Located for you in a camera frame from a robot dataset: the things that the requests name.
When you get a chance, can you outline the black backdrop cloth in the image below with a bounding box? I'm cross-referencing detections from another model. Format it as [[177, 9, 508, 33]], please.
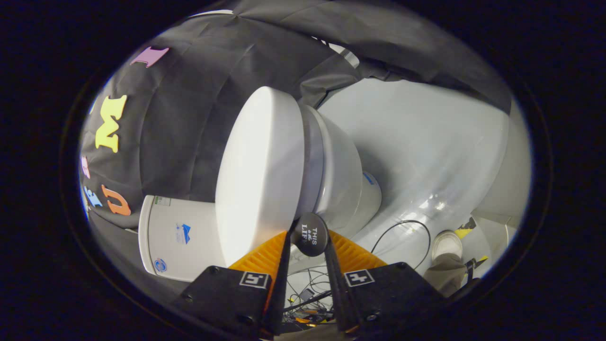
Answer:
[[78, 0, 514, 304]]

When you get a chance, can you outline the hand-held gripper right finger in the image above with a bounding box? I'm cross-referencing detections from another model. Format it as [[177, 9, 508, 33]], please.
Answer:
[[323, 231, 446, 333]]

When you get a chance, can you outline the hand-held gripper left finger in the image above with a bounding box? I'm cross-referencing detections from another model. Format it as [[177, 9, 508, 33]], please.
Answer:
[[170, 231, 292, 340]]

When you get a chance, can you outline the person's trouser leg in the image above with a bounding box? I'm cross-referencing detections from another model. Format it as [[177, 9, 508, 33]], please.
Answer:
[[422, 253, 468, 298]]

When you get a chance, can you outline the white shoe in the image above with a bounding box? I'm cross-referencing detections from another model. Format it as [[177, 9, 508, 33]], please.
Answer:
[[431, 230, 463, 262]]

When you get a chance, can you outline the white toilet seat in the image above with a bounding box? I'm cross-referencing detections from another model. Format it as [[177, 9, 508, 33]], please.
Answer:
[[294, 104, 325, 221]]

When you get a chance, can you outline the black round lid lifter tab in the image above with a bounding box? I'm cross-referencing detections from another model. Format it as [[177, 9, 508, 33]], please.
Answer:
[[290, 212, 330, 257]]

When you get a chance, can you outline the white toilet bowl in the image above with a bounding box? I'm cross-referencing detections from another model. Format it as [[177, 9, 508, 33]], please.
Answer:
[[305, 105, 383, 238]]

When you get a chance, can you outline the black floor cable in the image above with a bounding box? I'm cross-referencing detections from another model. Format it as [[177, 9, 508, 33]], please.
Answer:
[[371, 220, 431, 270]]

